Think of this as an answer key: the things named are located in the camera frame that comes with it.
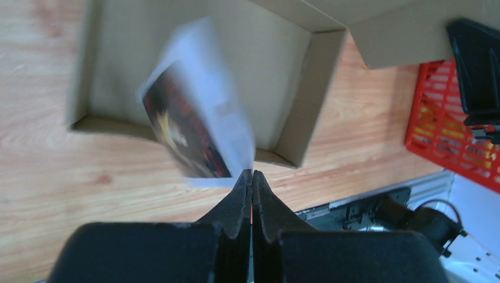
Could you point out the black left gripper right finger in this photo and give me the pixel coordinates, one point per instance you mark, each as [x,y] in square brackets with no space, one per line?
[287,249]

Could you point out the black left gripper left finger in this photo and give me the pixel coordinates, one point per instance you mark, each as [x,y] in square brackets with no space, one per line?
[214,248]

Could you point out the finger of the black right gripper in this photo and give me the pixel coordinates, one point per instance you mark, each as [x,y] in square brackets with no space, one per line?
[475,48]

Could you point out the black star packet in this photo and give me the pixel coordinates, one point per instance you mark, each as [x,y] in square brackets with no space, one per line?
[193,106]

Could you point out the cardboard box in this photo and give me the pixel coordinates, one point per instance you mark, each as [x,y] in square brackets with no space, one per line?
[282,56]

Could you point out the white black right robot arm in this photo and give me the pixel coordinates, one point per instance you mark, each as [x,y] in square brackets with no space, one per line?
[455,246]

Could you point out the red plastic basket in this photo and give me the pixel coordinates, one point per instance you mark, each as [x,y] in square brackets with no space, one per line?
[436,131]

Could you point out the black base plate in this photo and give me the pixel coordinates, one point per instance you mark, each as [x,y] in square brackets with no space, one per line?
[354,213]

